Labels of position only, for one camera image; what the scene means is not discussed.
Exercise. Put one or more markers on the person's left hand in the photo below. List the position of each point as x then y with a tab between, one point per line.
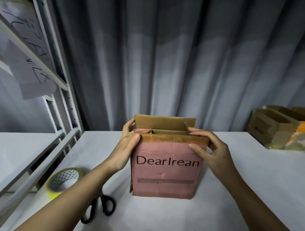
121	152

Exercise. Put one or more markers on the person's right hand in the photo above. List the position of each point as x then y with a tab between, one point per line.
217	157

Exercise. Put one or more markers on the pink lettered cardboard box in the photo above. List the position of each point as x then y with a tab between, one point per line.
164	173

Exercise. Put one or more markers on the black scissors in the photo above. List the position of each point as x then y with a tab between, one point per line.
102	207

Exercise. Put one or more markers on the small brown labelled carton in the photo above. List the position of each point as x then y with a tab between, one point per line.
269	128

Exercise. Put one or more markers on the yellow tape roll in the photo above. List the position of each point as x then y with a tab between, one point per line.
59	183

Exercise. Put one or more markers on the printed brown cardboard box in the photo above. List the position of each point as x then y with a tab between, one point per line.
290	111

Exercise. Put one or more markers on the person's right forearm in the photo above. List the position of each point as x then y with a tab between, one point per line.
259	207

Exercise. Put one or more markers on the person's left forearm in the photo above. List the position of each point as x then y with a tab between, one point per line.
62	207

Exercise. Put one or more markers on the white metal shelf rack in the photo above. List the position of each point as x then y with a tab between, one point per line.
62	85

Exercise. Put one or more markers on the handwritten paper sheet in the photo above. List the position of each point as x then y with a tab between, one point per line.
33	76
26	28

